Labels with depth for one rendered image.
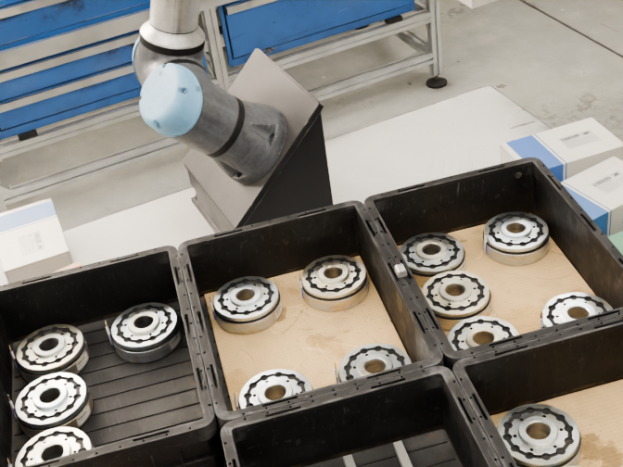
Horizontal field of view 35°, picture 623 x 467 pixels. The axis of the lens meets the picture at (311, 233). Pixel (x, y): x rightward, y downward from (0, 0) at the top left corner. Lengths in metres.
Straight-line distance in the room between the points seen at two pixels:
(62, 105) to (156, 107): 1.63
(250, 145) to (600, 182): 0.63
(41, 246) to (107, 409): 0.52
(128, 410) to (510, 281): 0.60
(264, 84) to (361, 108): 1.85
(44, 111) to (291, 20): 0.88
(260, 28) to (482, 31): 1.16
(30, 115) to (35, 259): 1.49
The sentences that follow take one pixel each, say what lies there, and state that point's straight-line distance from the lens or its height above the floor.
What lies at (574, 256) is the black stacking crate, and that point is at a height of 0.85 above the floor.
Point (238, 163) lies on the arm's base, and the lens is 1.75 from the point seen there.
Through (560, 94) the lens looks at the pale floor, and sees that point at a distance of 3.74.
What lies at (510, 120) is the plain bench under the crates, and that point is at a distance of 2.20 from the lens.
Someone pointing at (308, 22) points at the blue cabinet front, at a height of 0.40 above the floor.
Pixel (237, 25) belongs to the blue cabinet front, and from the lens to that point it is 3.39.
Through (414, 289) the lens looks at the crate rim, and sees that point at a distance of 1.39.
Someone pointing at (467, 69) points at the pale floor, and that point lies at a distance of 3.93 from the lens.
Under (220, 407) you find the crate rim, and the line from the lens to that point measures 1.26.
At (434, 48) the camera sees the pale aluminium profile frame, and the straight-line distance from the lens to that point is 3.75.
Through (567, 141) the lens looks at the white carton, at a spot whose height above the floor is 0.79.
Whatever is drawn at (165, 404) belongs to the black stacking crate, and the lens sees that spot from 1.44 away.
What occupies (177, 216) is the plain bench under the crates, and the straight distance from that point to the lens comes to 2.03.
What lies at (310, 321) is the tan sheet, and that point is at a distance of 1.51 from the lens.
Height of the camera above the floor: 1.82
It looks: 36 degrees down
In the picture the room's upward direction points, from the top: 9 degrees counter-clockwise
